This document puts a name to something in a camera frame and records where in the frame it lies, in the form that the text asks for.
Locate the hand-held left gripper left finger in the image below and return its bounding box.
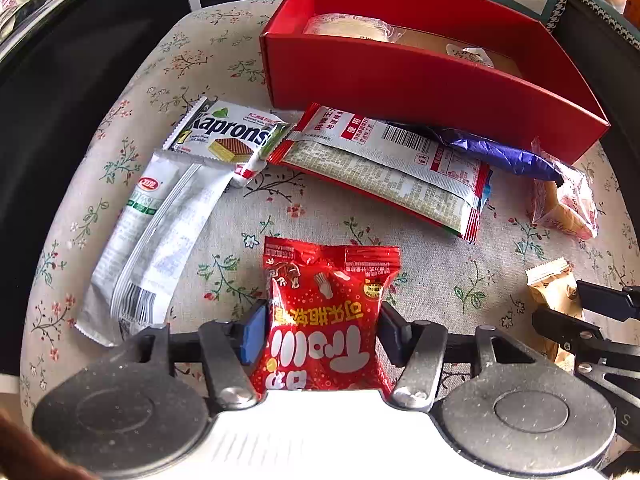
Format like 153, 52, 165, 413
117, 300, 269, 411

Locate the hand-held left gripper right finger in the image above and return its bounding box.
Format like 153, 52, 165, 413
377, 302, 538, 409

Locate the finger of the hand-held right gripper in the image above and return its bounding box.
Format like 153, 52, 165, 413
531, 306, 640, 367
575, 280, 640, 324

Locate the small beige snack packet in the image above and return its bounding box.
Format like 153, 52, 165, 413
525, 256, 586, 368

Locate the red candy packet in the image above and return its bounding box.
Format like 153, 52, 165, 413
248, 236, 402, 397

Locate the long white snack packet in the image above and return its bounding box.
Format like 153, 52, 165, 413
77, 149, 238, 348

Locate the red-edged silver snack packet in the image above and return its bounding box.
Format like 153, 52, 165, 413
267, 102, 493, 246

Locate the purple wafer biscuit packet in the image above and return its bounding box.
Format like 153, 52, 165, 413
385, 121, 565, 183

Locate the white green wafer packet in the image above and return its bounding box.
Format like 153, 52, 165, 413
164, 96, 291, 190

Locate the red cardboard box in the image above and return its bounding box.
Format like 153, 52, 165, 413
259, 0, 612, 165

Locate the pink clear-wrapped snack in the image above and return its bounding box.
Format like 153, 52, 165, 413
530, 137, 600, 241

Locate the floral seat cushion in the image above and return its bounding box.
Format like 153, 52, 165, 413
20, 7, 640, 431

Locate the teal houndstooth-trim sofa cover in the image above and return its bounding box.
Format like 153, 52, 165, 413
607, 10, 640, 48

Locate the small clear-wrapped pastry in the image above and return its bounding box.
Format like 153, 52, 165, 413
445, 42, 496, 68

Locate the clear-wrapped bread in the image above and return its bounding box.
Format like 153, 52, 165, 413
302, 12, 401, 43

